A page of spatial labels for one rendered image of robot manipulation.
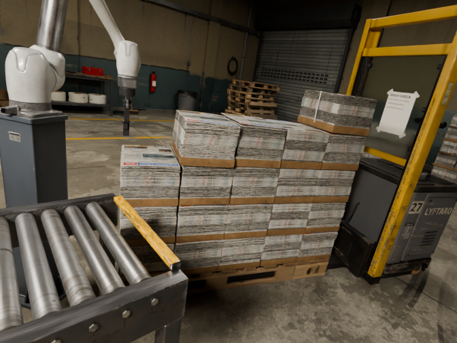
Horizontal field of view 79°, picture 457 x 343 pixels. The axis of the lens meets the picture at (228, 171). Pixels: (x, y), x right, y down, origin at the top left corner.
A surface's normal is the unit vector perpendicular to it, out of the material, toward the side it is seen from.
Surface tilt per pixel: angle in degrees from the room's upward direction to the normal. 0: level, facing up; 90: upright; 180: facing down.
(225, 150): 90
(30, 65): 75
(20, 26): 90
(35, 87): 91
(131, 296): 0
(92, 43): 90
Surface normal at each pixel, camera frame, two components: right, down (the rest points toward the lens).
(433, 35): -0.76, 0.10
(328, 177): 0.35, 0.34
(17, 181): -0.22, 0.28
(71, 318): 0.15, -0.94
